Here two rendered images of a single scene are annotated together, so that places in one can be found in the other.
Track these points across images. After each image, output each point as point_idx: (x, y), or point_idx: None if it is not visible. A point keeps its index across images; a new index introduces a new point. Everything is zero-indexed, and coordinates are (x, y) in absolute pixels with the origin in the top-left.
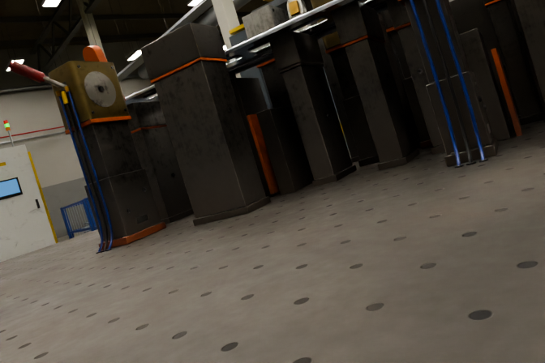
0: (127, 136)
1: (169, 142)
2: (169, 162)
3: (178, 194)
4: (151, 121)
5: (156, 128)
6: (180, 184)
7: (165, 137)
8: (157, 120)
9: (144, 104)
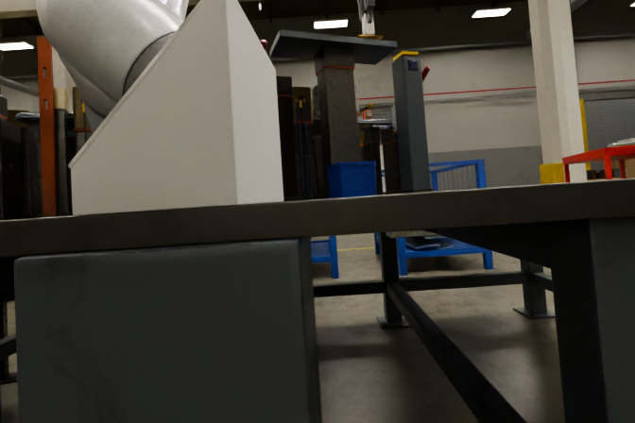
0: (362, 152)
1: (392, 150)
2: (390, 162)
3: (391, 181)
4: (385, 140)
5: (387, 143)
6: (393, 176)
7: (390, 147)
8: (387, 139)
9: (384, 130)
